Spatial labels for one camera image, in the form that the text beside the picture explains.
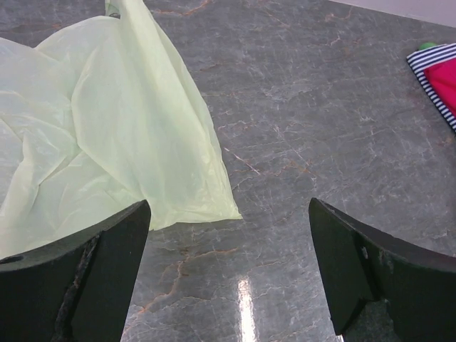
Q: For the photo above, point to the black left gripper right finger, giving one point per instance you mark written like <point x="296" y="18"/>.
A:
<point x="359" y="264"/>

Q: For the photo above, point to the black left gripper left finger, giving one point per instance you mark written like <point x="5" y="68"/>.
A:
<point x="77" y="288"/>

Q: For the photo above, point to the pale green plastic bag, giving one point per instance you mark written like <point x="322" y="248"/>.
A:
<point x="98" y="116"/>

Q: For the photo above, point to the red folded shirt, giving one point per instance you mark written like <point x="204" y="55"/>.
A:
<point x="442" y="77"/>

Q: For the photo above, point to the blue white striped shirt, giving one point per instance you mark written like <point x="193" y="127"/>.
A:
<point x="418" y="61"/>

